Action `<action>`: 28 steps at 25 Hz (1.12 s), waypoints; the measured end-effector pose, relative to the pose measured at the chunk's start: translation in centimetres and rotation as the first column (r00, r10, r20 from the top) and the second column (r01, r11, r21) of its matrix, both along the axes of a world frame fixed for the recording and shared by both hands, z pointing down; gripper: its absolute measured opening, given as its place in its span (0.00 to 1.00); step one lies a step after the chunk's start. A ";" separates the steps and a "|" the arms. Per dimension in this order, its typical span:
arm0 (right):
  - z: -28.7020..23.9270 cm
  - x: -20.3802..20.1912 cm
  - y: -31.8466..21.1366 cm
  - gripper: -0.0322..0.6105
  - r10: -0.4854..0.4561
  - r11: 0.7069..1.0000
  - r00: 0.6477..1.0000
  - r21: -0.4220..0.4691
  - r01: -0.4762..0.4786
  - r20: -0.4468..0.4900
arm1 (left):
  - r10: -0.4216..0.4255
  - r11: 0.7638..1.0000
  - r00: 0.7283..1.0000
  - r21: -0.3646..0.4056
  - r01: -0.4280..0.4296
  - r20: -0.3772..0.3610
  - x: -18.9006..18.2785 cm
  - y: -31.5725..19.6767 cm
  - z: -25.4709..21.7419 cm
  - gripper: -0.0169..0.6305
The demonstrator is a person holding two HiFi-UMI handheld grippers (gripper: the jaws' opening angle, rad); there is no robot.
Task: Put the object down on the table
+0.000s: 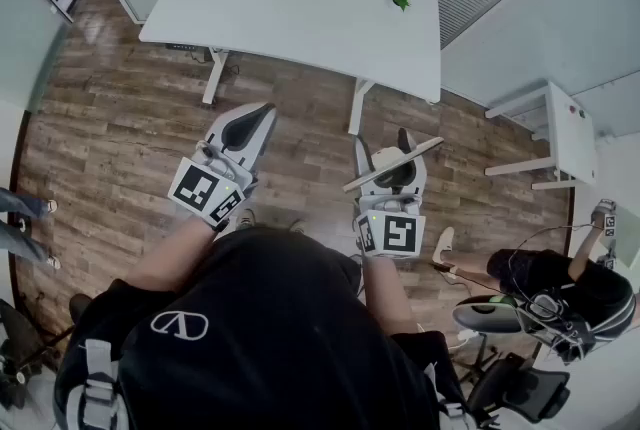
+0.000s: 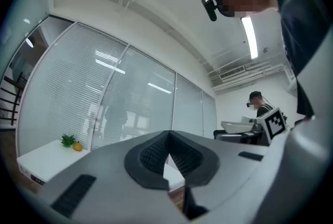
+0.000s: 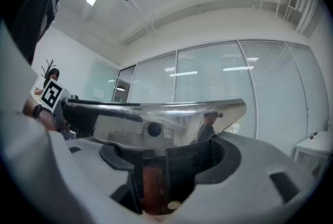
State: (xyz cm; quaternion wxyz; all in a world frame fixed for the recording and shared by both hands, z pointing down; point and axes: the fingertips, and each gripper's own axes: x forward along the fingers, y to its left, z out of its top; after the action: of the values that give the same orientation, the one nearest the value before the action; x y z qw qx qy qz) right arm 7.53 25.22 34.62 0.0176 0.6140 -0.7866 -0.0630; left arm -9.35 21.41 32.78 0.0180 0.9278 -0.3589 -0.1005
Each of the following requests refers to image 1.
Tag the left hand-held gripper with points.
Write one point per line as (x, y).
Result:
(192, 188)

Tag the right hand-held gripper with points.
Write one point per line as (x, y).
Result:
(395, 233)

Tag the person's left forearm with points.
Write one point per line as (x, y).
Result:
(170, 258)

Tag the person's right forearm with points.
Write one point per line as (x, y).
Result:
(385, 288)

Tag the person's left shoe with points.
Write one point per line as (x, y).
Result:
(246, 219)

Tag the person's shoe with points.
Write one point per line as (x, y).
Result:
(298, 227)
(444, 245)
(246, 219)

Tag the person's right shoe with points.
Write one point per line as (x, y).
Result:
(298, 227)

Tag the white desk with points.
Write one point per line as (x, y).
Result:
(300, 18)

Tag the small white side table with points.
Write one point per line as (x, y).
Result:
(570, 138)

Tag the person's black shirt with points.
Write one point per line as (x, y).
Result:
(260, 318)

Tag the grey office chair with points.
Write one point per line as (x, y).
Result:
(487, 318)

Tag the black office chair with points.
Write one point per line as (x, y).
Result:
(520, 388)

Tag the black chair base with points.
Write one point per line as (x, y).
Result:
(22, 348)

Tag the small grey fisheye camera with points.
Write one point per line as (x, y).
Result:
(204, 152)

